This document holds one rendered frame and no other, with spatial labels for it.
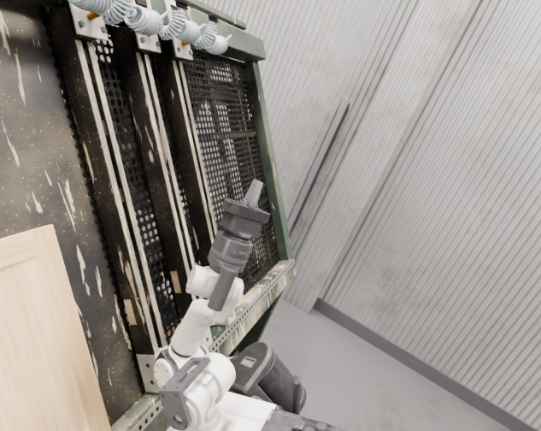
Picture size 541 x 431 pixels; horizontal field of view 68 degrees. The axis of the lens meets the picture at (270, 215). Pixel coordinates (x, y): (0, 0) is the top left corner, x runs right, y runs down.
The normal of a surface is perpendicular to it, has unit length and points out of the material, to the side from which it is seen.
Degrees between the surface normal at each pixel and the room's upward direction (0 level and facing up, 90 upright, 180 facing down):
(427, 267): 90
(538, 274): 90
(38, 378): 56
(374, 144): 90
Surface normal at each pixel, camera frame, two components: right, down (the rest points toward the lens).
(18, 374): 0.92, -0.10
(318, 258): -0.40, 0.21
